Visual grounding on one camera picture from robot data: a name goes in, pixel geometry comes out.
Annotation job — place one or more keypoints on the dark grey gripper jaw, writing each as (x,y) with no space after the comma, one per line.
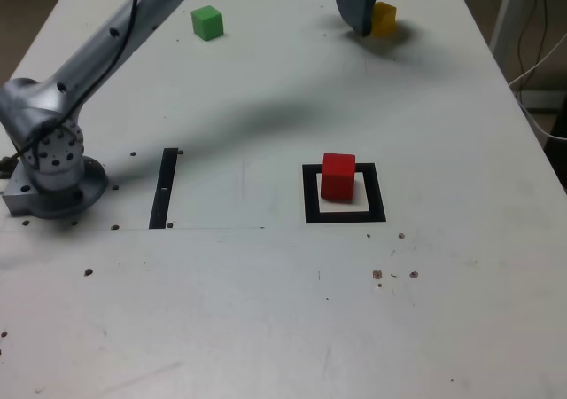
(354,4)

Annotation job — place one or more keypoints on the yellow cube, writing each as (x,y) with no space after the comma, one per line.
(384,20)

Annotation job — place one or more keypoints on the green cube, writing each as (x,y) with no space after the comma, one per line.
(206,24)

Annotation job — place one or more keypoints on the red cube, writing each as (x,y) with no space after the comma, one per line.
(337,179)

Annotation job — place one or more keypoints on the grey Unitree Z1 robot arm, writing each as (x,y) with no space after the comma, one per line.
(48,106)

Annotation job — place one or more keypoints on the black tape square outline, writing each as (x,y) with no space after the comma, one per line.
(310,213)

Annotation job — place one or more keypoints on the black tape strip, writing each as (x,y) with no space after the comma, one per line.
(163,173)

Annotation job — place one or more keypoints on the white metal frame leg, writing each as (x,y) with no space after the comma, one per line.
(509,9)

